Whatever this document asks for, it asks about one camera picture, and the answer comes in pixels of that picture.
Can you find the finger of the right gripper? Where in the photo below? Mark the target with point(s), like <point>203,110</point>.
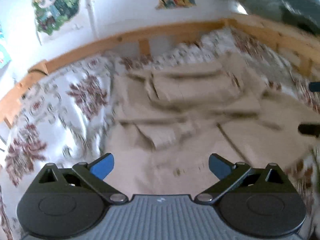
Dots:
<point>309,129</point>
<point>314,86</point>

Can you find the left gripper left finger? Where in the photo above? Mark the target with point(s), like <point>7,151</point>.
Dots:
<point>93,175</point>

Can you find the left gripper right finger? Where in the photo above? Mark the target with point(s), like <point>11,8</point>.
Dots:
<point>230,176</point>

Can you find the beige hooded zip jacket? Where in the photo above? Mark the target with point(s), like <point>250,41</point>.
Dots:
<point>169,121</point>

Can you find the floral patterned bedspread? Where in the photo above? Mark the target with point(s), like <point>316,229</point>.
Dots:
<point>69,116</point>

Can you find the curled blue anime poster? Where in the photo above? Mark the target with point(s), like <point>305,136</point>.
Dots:
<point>4,54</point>

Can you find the anime boy green poster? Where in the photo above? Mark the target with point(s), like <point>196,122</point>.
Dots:
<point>51,15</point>

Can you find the wooden bed frame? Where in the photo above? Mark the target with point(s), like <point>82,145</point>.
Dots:
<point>297,46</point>

